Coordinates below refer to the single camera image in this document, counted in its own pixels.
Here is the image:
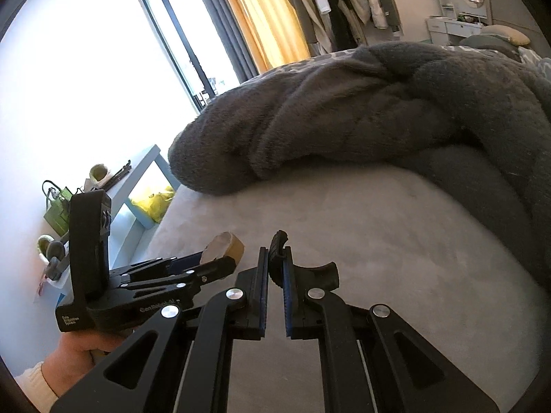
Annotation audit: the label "grey dumbbell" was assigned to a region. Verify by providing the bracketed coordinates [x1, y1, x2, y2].
[45, 239, 70, 280]

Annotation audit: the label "yellow curtain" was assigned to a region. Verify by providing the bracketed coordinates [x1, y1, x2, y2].
[211, 0, 311, 74]

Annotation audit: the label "person's left forearm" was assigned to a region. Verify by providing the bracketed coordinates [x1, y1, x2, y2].
[15, 361, 59, 413]

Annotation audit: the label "person's left hand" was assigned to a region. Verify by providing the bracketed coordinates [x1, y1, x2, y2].
[43, 333, 125, 396]

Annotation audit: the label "grey bed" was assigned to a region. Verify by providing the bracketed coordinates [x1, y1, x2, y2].
[110, 47, 551, 413]

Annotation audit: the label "dark framed window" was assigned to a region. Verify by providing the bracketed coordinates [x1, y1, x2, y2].
[133, 0, 216, 108]

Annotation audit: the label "light blue side table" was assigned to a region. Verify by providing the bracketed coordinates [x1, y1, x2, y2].
[52, 144, 177, 310]

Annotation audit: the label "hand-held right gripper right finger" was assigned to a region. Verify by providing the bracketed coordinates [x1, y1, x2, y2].
[282, 245, 500, 413]

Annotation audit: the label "hanging clothes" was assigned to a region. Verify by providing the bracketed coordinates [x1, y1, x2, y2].
[286, 0, 403, 56]

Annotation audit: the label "beige pillow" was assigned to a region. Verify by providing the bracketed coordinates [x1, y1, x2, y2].
[480, 23, 531, 48]

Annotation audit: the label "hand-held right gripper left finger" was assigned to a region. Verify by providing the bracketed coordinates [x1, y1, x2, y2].
[49, 247, 270, 413]

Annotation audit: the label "white vanity table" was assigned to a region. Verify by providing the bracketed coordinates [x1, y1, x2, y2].
[426, 0, 493, 46]

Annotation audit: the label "grey fluffy blanket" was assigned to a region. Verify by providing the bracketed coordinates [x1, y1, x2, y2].
[168, 42, 551, 293]

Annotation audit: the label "grey curtain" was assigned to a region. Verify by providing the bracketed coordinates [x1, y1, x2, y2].
[189, 0, 259, 84]

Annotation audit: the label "green bag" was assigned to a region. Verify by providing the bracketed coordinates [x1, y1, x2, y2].
[42, 180, 82, 237]

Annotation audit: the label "grey padded headboard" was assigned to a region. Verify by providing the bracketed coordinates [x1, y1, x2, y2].
[486, 0, 551, 48]

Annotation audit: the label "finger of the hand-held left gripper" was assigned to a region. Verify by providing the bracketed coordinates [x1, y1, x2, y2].
[110, 250, 205, 278]
[107, 256, 237, 306]

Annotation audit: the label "green white shoe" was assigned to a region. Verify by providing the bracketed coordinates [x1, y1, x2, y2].
[89, 163, 115, 183]
[37, 234, 54, 263]

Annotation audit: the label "yellow plastic bag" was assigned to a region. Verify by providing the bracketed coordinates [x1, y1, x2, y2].
[131, 187, 176, 220]

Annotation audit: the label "curved black rubber piece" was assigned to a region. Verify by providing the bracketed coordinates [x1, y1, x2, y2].
[268, 230, 341, 290]

